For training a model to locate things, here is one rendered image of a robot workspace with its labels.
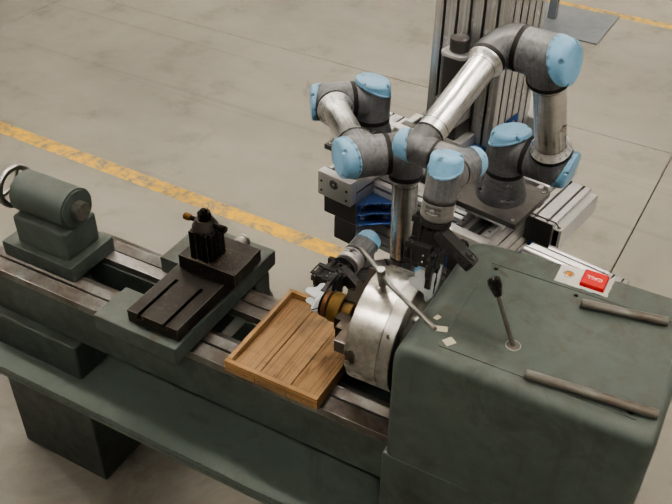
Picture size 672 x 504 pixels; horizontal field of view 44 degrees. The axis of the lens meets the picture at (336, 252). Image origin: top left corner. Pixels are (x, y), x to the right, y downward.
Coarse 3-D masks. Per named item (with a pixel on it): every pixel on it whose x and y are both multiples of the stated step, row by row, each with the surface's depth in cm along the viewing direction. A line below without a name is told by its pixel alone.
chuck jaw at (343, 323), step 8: (336, 320) 221; (344, 320) 220; (336, 328) 218; (344, 328) 218; (336, 336) 215; (344, 336) 215; (336, 344) 215; (344, 344) 213; (344, 352) 215; (352, 352) 211; (352, 360) 213
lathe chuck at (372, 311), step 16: (400, 272) 216; (368, 288) 211; (400, 288) 210; (368, 304) 209; (384, 304) 208; (352, 320) 209; (368, 320) 207; (384, 320) 206; (352, 336) 209; (368, 336) 207; (368, 352) 208; (352, 368) 214; (368, 368) 210
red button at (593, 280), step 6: (588, 270) 212; (582, 276) 210; (588, 276) 210; (594, 276) 210; (600, 276) 210; (606, 276) 210; (582, 282) 208; (588, 282) 208; (594, 282) 208; (600, 282) 208; (606, 282) 208; (594, 288) 207; (600, 288) 206
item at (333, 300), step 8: (328, 296) 225; (336, 296) 225; (344, 296) 224; (320, 304) 225; (328, 304) 224; (336, 304) 223; (344, 304) 224; (352, 304) 224; (320, 312) 226; (328, 312) 224; (336, 312) 223; (344, 312) 223; (352, 312) 228; (328, 320) 227
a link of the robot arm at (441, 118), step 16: (496, 32) 207; (512, 32) 205; (480, 48) 206; (496, 48) 205; (464, 64) 206; (480, 64) 204; (496, 64) 206; (464, 80) 202; (480, 80) 203; (448, 96) 200; (464, 96) 200; (432, 112) 198; (448, 112) 198; (464, 112) 201; (416, 128) 196; (432, 128) 195; (448, 128) 198; (400, 144) 195; (416, 144) 193; (432, 144) 192; (416, 160) 194
